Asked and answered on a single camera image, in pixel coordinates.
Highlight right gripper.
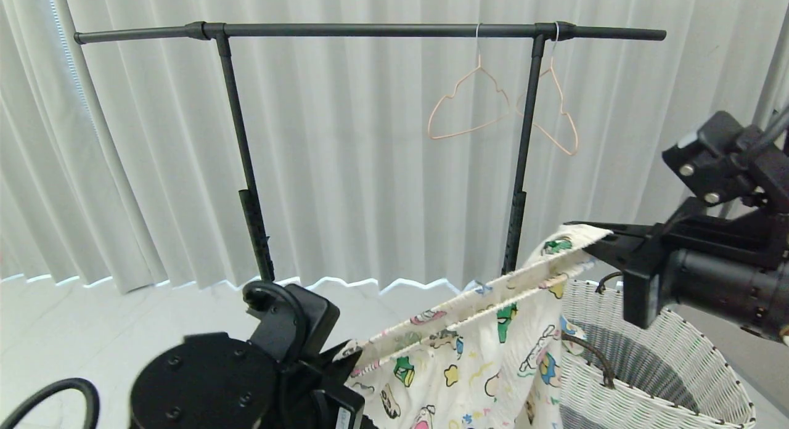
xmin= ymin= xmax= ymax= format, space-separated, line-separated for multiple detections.
xmin=564 ymin=221 xmax=789 ymax=345

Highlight black clothes rack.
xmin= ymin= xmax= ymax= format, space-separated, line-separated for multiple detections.
xmin=74 ymin=21 xmax=668 ymax=285

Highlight white laundry basket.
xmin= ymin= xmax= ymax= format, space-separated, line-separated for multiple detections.
xmin=558 ymin=272 xmax=758 ymax=429

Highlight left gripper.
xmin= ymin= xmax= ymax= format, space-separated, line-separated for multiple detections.
xmin=271 ymin=349 xmax=377 ymax=429

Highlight pink clothes hanger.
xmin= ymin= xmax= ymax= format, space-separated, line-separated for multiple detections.
xmin=517 ymin=23 xmax=580 ymax=157
xmin=427 ymin=23 xmax=512 ymax=140

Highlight cream printed garment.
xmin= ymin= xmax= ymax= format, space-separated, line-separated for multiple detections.
xmin=333 ymin=224 xmax=612 ymax=429

